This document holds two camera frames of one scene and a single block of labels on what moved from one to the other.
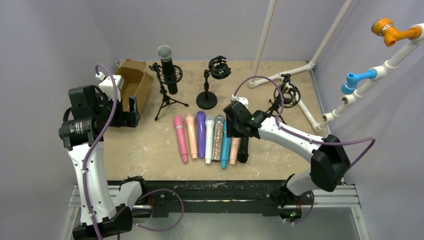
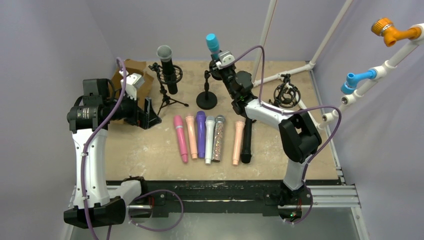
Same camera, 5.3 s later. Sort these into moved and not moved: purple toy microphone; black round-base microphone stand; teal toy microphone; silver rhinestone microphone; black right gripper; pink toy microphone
Moved: black right gripper; teal toy microphone
Not moved: black round-base microphone stand; pink toy microphone; silver rhinestone microphone; purple toy microphone
